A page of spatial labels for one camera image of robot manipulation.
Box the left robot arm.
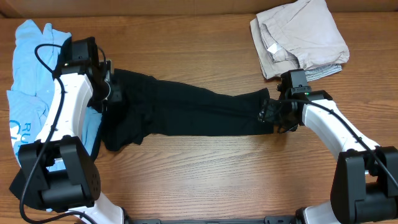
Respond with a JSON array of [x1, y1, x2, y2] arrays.
[[16, 37, 129, 223]]

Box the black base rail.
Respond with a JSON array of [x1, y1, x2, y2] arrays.
[[124, 215, 302, 224]]

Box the grey striped folded cloth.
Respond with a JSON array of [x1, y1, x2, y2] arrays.
[[305, 64, 342, 82]]

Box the light blue t-shirt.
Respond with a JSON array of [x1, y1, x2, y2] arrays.
[[6, 19, 103, 172]]

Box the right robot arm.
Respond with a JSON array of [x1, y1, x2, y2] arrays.
[[258, 69, 397, 224]]

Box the beige folded trousers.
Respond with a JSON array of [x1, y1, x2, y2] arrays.
[[250, 0, 349, 79]]

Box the black t-shirt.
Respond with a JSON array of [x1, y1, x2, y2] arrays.
[[101, 69, 274, 151]]

